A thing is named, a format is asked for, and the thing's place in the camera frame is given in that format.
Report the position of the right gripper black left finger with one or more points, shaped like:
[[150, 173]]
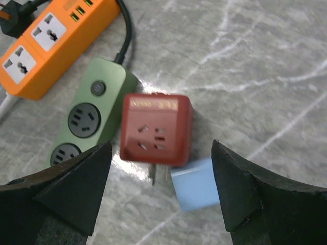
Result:
[[58, 205]]

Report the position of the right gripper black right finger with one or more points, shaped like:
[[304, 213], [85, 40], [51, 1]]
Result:
[[262, 207]]

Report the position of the red cube socket adapter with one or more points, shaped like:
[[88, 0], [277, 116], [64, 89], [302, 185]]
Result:
[[156, 129]]

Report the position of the light blue charger plug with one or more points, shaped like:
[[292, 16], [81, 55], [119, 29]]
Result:
[[195, 185]]

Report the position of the green power strip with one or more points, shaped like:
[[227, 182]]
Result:
[[96, 110]]

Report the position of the orange power strip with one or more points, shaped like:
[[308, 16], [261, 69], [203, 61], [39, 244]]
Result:
[[52, 43]]

